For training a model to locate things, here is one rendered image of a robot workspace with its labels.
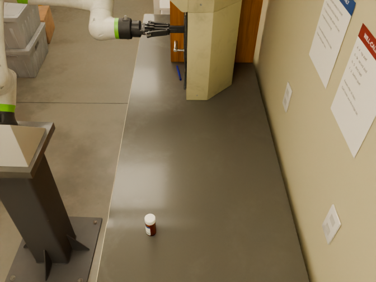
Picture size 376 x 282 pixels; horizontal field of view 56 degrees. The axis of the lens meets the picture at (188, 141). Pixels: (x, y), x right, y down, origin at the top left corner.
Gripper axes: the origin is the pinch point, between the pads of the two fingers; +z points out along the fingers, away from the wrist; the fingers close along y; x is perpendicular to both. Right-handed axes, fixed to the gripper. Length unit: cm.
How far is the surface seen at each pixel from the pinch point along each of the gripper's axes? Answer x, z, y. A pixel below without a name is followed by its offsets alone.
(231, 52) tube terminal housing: 15.4, 27.2, 6.7
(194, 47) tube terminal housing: 6.7, 8.4, -4.7
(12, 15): 66, -147, 152
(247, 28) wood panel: 15, 38, 32
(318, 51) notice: -17, 48, -47
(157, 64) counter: 37.0, -11.9, 29.0
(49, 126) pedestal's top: 37, -60, -26
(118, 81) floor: 131, -61, 147
